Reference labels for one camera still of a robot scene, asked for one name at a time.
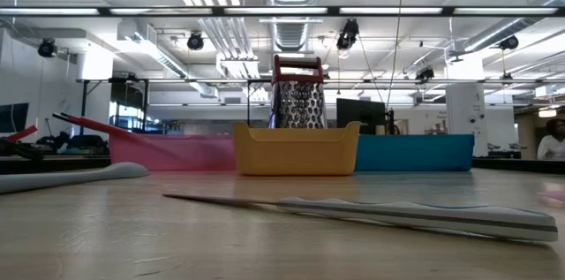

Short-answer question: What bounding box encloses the red silicone spoon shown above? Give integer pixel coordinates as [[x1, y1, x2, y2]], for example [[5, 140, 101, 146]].
[[55, 113, 147, 146]]

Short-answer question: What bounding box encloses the grey utensil handle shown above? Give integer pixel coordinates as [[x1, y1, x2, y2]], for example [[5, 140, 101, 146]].
[[0, 162, 150, 195]]

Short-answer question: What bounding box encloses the pink mini spatula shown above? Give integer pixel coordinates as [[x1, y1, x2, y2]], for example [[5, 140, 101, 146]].
[[537, 189, 565, 205]]

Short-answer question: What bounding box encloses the yellow plastic bin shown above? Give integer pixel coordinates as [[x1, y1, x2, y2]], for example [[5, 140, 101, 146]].
[[232, 120, 362, 178]]

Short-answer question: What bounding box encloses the black computer monitor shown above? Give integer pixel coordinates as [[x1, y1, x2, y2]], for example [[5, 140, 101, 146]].
[[335, 97, 387, 135]]

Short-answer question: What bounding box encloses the pink plastic tray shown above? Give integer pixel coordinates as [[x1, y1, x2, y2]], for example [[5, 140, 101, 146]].
[[108, 132, 237, 173]]

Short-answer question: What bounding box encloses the blue plastic tray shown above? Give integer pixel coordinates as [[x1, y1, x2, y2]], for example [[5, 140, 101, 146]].
[[354, 133, 476, 173]]

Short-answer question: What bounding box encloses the black metal rack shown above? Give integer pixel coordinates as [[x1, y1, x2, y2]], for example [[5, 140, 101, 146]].
[[77, 77, 275, 134]]

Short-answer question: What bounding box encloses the white building column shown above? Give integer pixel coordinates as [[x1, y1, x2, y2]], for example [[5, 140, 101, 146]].
[[445, 83, 489, 157]]

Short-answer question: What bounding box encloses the black equipment pile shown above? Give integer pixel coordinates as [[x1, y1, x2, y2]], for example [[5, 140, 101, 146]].
[[37, 132, 109, 155]]

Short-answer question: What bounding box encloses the red black clamp tool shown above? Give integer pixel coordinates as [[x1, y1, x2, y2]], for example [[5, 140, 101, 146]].
[[0, 125, 45, 160]]

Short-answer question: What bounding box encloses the person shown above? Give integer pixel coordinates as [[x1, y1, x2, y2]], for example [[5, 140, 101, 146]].
[[536, 118, 565, 161]]

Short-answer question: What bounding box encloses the red handled metal box grater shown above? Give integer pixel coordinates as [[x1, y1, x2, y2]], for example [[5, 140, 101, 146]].
[[268, 54, 328, 130]]

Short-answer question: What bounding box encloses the thin hanging cable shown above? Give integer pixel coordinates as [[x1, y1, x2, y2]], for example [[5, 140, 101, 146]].
[[386, 0, 405, 110]]

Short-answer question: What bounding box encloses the dark wall screen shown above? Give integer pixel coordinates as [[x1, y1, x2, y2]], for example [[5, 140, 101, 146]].
[[0, 102, 30, 133]]

